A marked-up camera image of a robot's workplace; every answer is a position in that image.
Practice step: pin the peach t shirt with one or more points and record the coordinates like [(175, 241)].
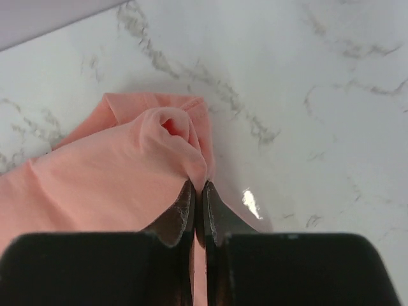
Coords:
[(116, 172)]

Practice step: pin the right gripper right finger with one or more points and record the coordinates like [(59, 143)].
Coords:
[(246, 267)]

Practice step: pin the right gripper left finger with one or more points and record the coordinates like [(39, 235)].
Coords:
[(153, 266)]

